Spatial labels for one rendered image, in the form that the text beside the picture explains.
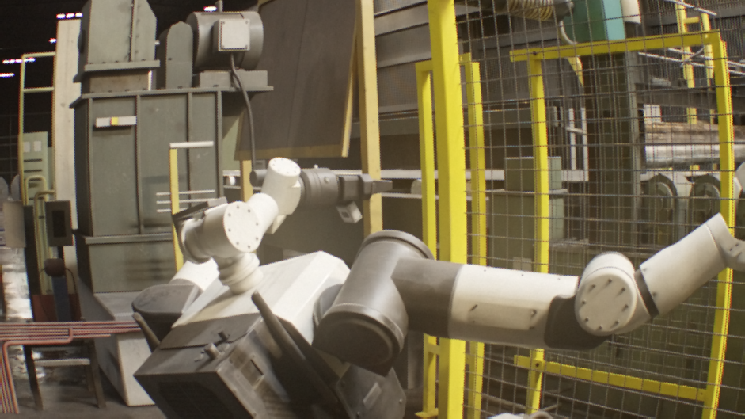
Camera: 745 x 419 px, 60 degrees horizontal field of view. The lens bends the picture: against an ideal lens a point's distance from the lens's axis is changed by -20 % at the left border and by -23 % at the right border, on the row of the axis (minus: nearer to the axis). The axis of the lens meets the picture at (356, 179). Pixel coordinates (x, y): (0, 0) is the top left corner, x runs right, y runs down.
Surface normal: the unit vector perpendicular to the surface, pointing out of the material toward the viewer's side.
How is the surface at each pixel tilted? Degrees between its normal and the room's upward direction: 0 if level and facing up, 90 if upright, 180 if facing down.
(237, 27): 90
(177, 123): 90
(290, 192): 124
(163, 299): 22
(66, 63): 90
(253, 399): 76
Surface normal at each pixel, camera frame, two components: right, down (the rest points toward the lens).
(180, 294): -0.15, -0.91
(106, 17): 0.48, 0.01
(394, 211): -0.87, 0.05
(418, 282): -0.23, -0.50
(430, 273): -0.14, -0.74
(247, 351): 0.76, -0.26
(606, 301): -0.34, 0.06
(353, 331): -0.33, 0.58
